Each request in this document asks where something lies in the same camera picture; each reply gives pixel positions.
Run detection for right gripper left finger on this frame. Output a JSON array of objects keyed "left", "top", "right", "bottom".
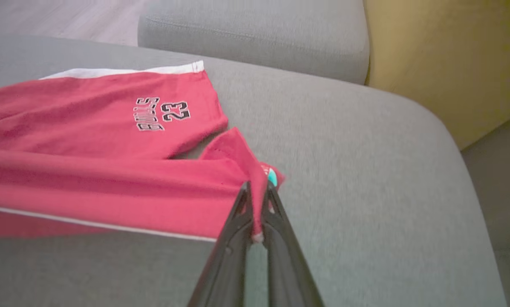
[{"left": 188, "top": 181, "right": 254, "bottom": 307}]

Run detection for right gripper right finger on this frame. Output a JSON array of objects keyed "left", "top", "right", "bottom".
[{"left": 263, "top": 183, "right": 324, "bottom": 307}]

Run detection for red basketball shorts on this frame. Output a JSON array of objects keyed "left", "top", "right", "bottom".
[{"left": 0, "top": 61, "right": 285, "bottom": 244}]

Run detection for large grey sofa seat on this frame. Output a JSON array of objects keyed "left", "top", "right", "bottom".
[{"left": 0, "top": 36, "right": 507, "bottom": 307}]

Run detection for small grey sofa cushion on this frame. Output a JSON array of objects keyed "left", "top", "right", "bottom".
[{"left": 138, "top": 0, "right": 370, "bottom": 85}]

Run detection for yellow sofa cushion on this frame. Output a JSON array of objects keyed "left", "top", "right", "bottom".
[{"left": 363, "top": 0, "right": 510, "bottom": 150}]

